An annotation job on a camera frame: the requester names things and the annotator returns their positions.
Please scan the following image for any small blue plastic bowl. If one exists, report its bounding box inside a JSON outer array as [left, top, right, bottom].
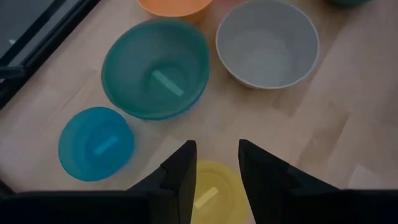
[[58, 106, 136, 182]]

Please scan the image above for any dark green plastic bowl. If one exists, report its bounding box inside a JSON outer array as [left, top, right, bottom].
[[326, 0, 373, 7]]

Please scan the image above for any black table edge rail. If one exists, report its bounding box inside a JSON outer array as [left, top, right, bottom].
[[0, 0, 101, 110]]

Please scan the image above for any small yellow plastic bowl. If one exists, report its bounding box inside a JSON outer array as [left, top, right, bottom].
[[190, 161, 256, 224]]

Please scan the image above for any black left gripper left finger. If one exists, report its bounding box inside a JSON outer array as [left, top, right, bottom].
[[127, 139, 197, 224]]

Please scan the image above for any large teal green bowl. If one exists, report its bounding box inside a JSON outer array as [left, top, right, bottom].
[[101, 17, 211, 121]]

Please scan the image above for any orange plastic bowl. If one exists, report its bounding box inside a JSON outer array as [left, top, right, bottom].
[[136, 0, 214, 18]]

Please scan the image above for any grey plastic bowl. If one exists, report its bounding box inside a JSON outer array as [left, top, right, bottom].
[[215, 0, 320, 90]]

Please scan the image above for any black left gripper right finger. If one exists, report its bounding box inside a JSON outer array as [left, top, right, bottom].
[[238, 139, 340, 224]]

